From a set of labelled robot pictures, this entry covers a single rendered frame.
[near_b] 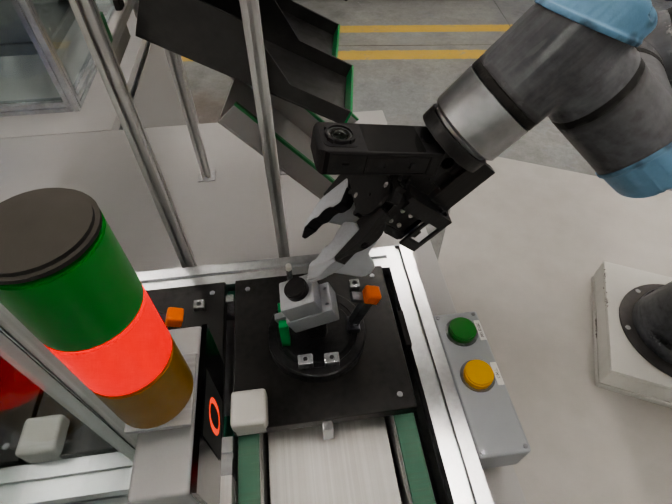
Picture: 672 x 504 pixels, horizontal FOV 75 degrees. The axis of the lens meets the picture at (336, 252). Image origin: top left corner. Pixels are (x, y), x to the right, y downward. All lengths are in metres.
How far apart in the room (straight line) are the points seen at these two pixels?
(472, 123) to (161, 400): 0.30
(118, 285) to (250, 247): 0.71
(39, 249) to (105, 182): 0.98
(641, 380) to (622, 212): 0.45
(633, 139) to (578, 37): 0.10
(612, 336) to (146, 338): 0.73
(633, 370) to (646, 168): 0.44
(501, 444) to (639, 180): 0.36
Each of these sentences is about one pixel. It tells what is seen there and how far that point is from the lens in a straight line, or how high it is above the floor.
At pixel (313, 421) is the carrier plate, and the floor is 0.97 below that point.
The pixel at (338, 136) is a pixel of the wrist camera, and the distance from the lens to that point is 0.38.
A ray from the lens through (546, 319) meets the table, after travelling 0.89.
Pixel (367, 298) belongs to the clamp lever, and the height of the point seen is 1.07.
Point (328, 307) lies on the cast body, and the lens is 0.56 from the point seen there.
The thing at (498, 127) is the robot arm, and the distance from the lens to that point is 0.39.
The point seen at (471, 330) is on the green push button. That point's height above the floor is 0.97.
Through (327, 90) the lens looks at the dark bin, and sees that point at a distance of 0.69.
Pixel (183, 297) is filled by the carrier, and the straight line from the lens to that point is 0.73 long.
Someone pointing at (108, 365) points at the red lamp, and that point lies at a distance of 0.24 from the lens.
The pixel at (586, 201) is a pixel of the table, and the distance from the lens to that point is 1.15.
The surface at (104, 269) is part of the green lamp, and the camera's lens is 0.20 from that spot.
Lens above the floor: 1.54
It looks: 50 degrees down
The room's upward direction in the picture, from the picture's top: straight up
